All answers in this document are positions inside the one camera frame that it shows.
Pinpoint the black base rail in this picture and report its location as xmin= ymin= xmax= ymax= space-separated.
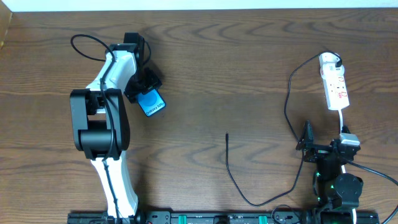
xmin=67 ymin=210 xmax=381 ymax=224

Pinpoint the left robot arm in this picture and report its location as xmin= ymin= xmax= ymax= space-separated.
xmin=70 ymin=32 xmax=166 ymax=223

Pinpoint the blue Galaxy smartphone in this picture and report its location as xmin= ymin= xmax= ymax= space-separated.
xmin=137 ymin=90 xmax=166 ymax=117

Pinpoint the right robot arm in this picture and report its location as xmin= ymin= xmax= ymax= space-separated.
xmin=296 ymin=121 xmax=363 ymax=223

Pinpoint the white power strip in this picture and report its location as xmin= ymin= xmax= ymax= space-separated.
xmin=322 ymin=73 xmax=349 ymax=111

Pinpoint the black charger cable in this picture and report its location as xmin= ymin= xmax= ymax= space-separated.
xmin=224 ymin=50 xmax=343 ymax=208

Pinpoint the white charger plug adapter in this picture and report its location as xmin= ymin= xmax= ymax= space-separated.
xmin=318 ymin=52 xmax=345 ymax=80

